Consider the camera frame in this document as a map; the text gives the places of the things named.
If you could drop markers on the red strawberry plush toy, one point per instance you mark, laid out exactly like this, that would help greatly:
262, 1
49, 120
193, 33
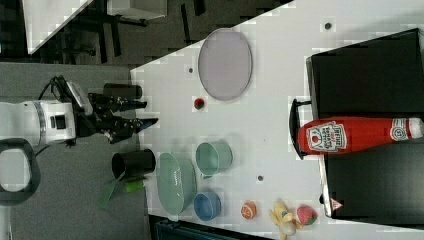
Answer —
306, 215

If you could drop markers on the black toaster oven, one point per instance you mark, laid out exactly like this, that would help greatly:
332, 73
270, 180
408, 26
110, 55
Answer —
379, 78

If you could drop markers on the black cylinder at table edge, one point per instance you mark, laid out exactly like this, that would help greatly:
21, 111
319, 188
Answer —
123, 90

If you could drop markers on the green cup with handle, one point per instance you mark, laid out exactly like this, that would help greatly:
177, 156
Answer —
213, 157

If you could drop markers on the yellow banana plush toy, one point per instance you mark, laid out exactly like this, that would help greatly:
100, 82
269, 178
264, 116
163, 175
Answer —
282, 219

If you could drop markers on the blue bowl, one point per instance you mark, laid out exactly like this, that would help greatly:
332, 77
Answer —
207, 205

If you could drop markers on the green oval colander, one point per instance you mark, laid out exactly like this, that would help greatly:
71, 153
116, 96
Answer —
176, 182

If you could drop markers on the grey round plate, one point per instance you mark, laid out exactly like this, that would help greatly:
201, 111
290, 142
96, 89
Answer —
225, 64

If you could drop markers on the small red strawberry toy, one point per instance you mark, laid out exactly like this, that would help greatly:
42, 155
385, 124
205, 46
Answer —
199, 103

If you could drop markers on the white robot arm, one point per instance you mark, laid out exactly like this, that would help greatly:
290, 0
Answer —
51, 122

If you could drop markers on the red plush ketchup bottle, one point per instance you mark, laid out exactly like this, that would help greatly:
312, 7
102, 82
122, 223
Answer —
339, 135

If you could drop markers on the orange slice toy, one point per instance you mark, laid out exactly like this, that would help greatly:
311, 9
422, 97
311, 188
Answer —
248, 210

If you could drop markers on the green spatula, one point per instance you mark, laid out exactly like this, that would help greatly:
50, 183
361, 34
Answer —
130, 185

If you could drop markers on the black utensil holder cup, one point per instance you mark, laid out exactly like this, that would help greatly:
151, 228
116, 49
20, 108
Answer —
133, 164

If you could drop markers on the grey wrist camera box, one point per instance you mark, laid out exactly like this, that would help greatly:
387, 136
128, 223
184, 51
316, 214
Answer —
80, 97

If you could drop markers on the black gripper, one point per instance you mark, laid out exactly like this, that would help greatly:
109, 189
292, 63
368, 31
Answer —
101, 120

